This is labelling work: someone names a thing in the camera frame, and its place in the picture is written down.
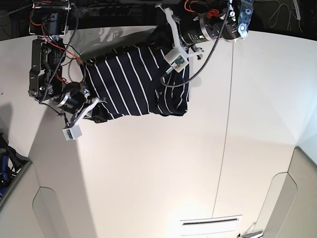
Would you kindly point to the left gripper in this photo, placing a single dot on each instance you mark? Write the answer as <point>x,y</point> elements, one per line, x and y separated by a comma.
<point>184,34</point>

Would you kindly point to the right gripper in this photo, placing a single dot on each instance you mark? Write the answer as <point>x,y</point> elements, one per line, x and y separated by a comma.
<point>76,103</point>

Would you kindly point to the navy white striped T-shirt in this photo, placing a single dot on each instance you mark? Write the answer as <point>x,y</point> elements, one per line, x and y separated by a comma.
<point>131,80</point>

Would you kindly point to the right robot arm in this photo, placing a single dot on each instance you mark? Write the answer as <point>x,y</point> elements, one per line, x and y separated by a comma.
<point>55,23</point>

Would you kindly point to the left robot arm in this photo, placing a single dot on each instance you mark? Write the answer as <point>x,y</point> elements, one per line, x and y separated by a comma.
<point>237,15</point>

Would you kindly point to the white power strip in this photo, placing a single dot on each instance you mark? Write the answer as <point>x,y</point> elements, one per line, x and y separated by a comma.
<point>113,10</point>

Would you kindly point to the blue items in bin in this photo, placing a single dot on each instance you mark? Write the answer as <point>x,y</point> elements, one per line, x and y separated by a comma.
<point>11,163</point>

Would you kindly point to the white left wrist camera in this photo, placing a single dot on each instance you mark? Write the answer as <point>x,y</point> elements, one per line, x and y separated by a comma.
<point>176,60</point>

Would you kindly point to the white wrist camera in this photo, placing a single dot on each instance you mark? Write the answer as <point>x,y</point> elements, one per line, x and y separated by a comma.
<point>176,60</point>
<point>72,133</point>

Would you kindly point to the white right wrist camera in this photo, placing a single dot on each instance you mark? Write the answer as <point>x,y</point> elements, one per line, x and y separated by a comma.
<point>72,133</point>

